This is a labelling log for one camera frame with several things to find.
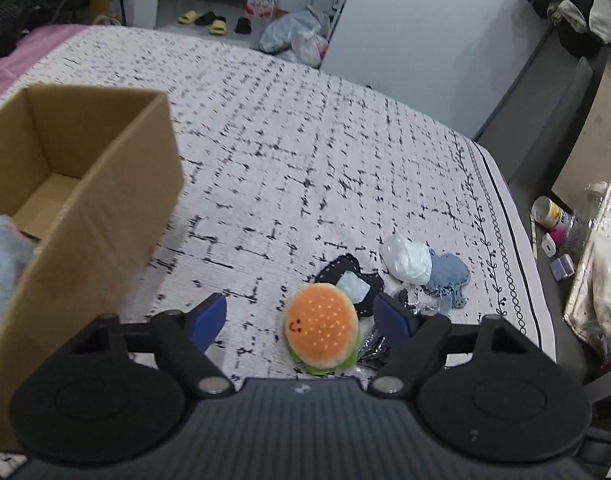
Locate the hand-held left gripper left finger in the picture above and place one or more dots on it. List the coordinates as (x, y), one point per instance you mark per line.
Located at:
(209, 321)

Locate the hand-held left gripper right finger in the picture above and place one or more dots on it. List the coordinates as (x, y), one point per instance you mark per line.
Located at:
(391, 321)

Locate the hamburger plush toy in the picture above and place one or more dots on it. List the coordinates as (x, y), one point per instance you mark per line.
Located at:
(322, 327)

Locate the cardboard box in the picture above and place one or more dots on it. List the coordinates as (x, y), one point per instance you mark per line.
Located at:
(93, 220)

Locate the fluffy grey plush toy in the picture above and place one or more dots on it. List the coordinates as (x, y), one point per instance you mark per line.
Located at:
(3, 260)

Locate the dark shiny plastic wrapper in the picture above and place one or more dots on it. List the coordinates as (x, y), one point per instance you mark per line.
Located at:
(373, 347)

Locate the small clear plastic packet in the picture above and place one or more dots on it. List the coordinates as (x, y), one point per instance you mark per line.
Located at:
(354, 290)

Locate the black knitted pouch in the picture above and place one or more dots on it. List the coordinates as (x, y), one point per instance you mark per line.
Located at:
(353, 280)

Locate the white cloth bundle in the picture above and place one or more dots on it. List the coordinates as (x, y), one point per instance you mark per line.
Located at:
(409, 259)

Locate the blue knitted octopus toy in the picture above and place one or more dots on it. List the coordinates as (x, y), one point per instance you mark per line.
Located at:
(448, 275)

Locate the white charger plug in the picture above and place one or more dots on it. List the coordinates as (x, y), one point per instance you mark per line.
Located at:
(549, 247)

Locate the small purple box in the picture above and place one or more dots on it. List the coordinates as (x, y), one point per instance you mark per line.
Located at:
(563, 266)

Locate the pink fluffy ball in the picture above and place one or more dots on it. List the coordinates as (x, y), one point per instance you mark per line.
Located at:
(560, 234)

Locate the yellow label can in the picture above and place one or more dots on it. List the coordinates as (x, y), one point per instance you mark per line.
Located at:
(549, 212)

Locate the floral plastic bag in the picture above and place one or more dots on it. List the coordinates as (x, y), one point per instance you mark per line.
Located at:
(600, 280)

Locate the clear plastic bottle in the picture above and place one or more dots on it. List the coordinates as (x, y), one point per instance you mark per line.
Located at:
(585, 220)

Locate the grey bedside bench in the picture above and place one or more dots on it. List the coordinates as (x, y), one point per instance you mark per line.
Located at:
(545, 125)

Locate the white plastic bag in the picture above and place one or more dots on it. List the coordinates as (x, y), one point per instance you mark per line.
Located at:
(309, 46)

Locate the yellow slipper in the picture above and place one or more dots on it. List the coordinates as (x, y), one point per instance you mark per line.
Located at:
(188, 16)
(217, 26)

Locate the black slipper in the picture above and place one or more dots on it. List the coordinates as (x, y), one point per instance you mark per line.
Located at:
(207, 18)
(243, 25)

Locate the grey plastic bag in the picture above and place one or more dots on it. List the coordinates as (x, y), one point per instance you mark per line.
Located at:
(290, 30)

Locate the red and white bag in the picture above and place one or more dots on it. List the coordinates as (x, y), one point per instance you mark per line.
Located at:
(259, 5)

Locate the pink bed sheet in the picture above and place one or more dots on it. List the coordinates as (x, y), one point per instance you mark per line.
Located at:
(20, 57)

